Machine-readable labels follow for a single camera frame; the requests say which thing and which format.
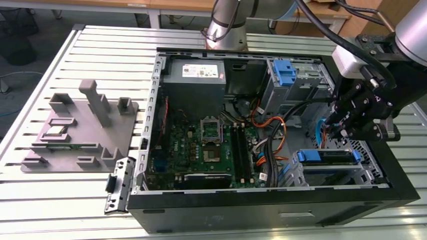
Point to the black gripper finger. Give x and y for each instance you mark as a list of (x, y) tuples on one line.
[(350, 100), (370, 130)]

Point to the hard disk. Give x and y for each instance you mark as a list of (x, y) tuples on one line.
[(330, 157)]

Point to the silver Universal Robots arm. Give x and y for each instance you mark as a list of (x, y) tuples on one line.
[(227, 32)]

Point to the grey metal disk bay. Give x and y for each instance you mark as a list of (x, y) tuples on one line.
[(334, 168)]

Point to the silver optical drive cage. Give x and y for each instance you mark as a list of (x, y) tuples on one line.
[(301, 95)]

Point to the blue plastic drive latch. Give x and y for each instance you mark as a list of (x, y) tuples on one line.
[(285, 72)]

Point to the wooden cabinet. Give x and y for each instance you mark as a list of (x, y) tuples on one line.
[(367, 26)]

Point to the white framed wooden desk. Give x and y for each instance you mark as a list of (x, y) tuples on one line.
[(287, 22), (101, 5)]

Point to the black RAM slot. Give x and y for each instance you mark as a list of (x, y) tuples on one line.
[(238, 152)]

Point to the thin metal locking lever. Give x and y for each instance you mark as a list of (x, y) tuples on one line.
[(221, 135)]

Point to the CPU socket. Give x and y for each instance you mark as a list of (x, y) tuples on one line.
[(214, 154)]

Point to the grey power supply unit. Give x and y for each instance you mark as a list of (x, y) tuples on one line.
[(194, 95)]

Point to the black open PC case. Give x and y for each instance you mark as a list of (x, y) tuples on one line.
[(234, 210)]

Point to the black graphics card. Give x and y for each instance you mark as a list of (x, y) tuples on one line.
[(207, 181)]

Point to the green motherboard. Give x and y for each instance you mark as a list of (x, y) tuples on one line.
[(181, 150)]

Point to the grey parts rack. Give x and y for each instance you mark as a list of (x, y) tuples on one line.
[(90, 137)]

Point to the green RAM stick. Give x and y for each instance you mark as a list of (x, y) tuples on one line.
[(67, 146)]

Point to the silver CPU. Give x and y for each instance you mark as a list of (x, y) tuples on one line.
[(58, 130)]

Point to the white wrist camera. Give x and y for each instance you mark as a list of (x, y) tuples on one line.
[(347, 62)]

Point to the black wrist mount bracket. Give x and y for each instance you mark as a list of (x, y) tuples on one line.
[(370, 41)]

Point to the grey hinged slot bracket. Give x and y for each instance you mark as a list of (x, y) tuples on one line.
[(122, 185)]

